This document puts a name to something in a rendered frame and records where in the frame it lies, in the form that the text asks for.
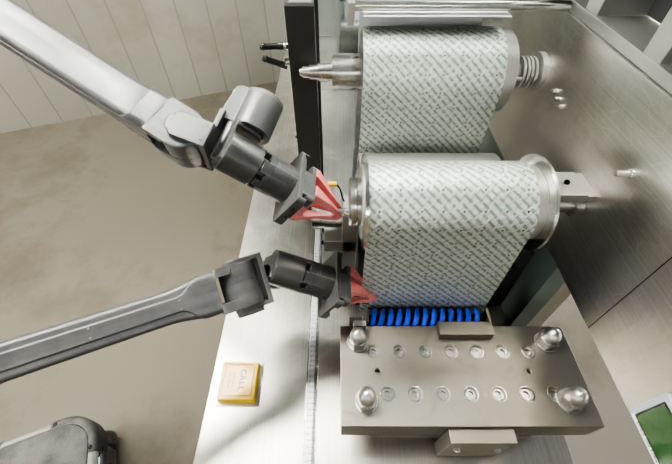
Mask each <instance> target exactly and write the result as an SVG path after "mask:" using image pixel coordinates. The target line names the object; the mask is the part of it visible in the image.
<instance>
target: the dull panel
mask: <svg viewBox="0 0 672 464"><path fill-rule="evenodd" d="M478 153H495V154H497V155H498V156H499V158H500V159H501V161H505V159H504V157H503V155H502V153H501V151H500V149H499V147H498V145H497V143H496V141H495V139H494V137H493V135H492V133H491V131H490V129H489V127H488V128H487V131H486V133H485V136H484V138H483V141H482V143H481V146H480V149H479V151H478ZM533 252H534V255H533V256H532V258H531V259H530V261H529V262H528V264H527V265H526V266H525V268H524V269H523V271H522V272H521V274H520V275H519V277H518V278H517V279H516V281H515V282H514V284H513V285H512V287H511V288H510V290H509V291H508V292H507V294H506V295H505V297H504V298H503V300H502V301H501V303H500V305H501V308H502V310H503V313H504V316H505V319H506V322H507V325H508V326H527V325H528V324H529V322H530V321H531V320H532V319H533V318H534V317H535V316H536V315H537V313H538V312H539V311H540V310H541V309H542V308H543V307H544V306H545V304H546V303H547V302H548V301H549V300H550V299H551V298H552V297H553V295H554V294H555V293H556V292H557V291H558V290H559V289H560V288H561V286H562V285H563V284H564V283H565V281H564V279H563V277H562V275H561V273H560V271H559V269H558V267H557V265H556V263H555V261H554V259H553V257H552V255H551V253H550V251H549V249H548V246H547V244H545V245H544V246H543V247H541V248H539V249H537V250H533Z"/></svg>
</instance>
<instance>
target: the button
mask: <svg viewBox="0 0 672 464"><path fill-rule="evenodd" d="M260 367H261V366H260V364H259V362H224V365H223V370H222V375H221V380H220V385H219V390H218V394H217V401H218V402H219V403H255V402H256V396H257V389H258V382H259V375H260Z"/></svg>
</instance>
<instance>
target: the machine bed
mask: <svg viewBox="0 0 672 464"><path fill-rule="evenodd" d="M275 95H276V96H277V97H278V98H279V99H280V101H281V102H282V104H283V111H282V113H281V115H280V118H279V120H278V122H277V125H276V127H275V129H274V131H273V134H272V136H271V138H270V141H269V143H268V144H266V145H264V147H263V148H264V149H265V150H267V151H269V152H271V153H273V154H274V155H276V156H278V157H279V158H281V159H283V160H284V161H286V162H288V163H289V164H290V163H291V162H292V161H293V160H294V159H295V158H296V157H297V156H298V145H297V139H296V138H295V136H296V125H295V115H294V104H293V94H292V91H291V82H290V72H289V66H288V68H287V69H283V68H281V71H280V75H279V80H278V84H277V89H276V93H275ZM355 99H356V90H321V105H322V135H323V165H324V178H325V180H326V182H328V181H337V184H338V185H339V186H340V188H341V190H342V194H343V195H348V188H349V178H350V177H352V167H353V145H354V122H355ZM275 202H276V201H275V200H273V199H271V198H269V197H268V196H266V195H264V194H262V193H260V192H258V191H256V190H254V192H253V196H252V201H251V205H250V210H249V214H248V219H247V223H246V228H245V232H244V237H243V241H242V246H241V250H240V255H239V258H241V257H244V256H248V255H251V254H254V253H258V252H260V254H261V258H262V260H264V259H265V257H267V256H270V255H272V253H273V252H274V251H275V250H276V249H278V250H281V251H284V252H287V253H290V254H293V255H296V256H300V257H303V258H306V259H309V260H312V261H313V249H314V231H315V229H322V228H324V227H312V223H311V219H309V220H291V219H289V218H287V220H286V221H285V222H284V223H283V224H282V225H280V224H277V223H275V222H273V214H274V208H275ZM271 292H272V295H273V299H274V302H272V303H270V304H267V305H264V308H265V310H263V311H260V312H257V313H255V314H252V315H249V316H246V317H243V318H238V314H236V311H235V312H233V313H230V314H227V315H226V318H225V322H224V327H223V331H222V336H221V340H220V345H219V349H218V354H217V358H216V363H215V367H214V372H213V376H212V381H211V385H210V389H209V394H208V398H207V403H206V407H205V412H204V416H203V421H202V425H201V430H200V434H199V439H198V443H197V448H196V452H195V457H194V461H193V464H302V455H303V436H304V418H305V399H306V380H307V362H308V343H309V324H310V306H311V296H309V295H305V294H301V293H298V292H294V291H291V290H287V289H283V288H280V289H272V290H271ZM359 308H360V305H355V304H352V305H348V306H346V307H340V308H339V309H337V308H334V309H333V310H331V311H330V316H329V317H328V318H327V319H323V318H320V325H319V354H318V384H317V414H316V444H315V464H574V461H573V458H572V455H571V453H570V450H569V447H568V445H567V442H566V439H565V437H564V435H532V436H531V437H516V438H517V442H518V444H516V445H514V446H512V447H510V448H509V449H507V450H505V451H503V452H501V453H499V454H497V455H495V456H436V450H435V444H434V443H435V442H436V441H437V440H438V439H439V438H440V437H371V435H341V419H340V326H349V317H362V316H363V312H359ZM485 308H488V310H489V313H490V316H491V319H492V322H491V324H492V326H508V325H507V322H506V319H505V316H504V313H503V310H502V308H501V305H500V304H499V305H486V306H485ZM485 308H484V309H485ZM224 362H264V369H263V377H262V385H261V392H260V400H259V407H215V403H216V398H217V393H218V388H219V384H220V379H221V374H222V369H223V364H224Z"/></svg>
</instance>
